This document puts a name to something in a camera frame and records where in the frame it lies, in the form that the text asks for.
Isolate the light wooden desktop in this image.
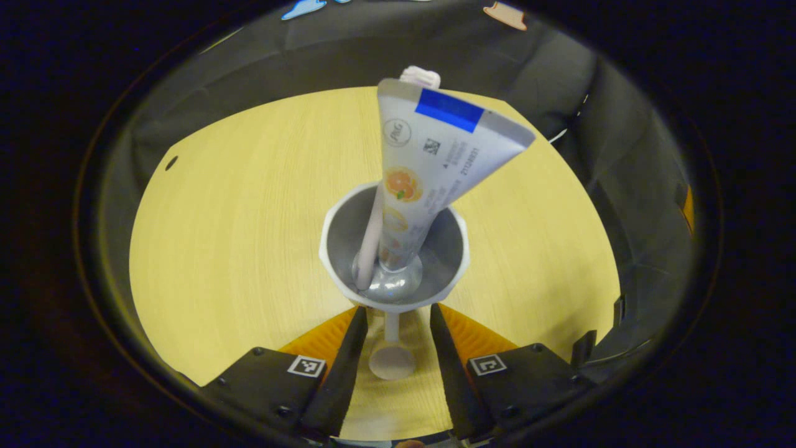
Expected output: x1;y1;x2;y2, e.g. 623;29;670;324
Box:
128;85;622;442

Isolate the white toothbrush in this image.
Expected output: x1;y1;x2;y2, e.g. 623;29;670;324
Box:
355;65;442;291

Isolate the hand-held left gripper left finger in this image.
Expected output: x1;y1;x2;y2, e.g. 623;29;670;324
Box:
198;304;369;440

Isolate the white toothpaste tube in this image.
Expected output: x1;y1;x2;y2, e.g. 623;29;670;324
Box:
351;77;537;304

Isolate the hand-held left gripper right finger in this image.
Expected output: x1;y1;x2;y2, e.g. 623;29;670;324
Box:
428;302;598;440

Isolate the white cup with wooden handle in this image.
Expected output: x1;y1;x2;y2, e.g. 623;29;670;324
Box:
318;180;471;382

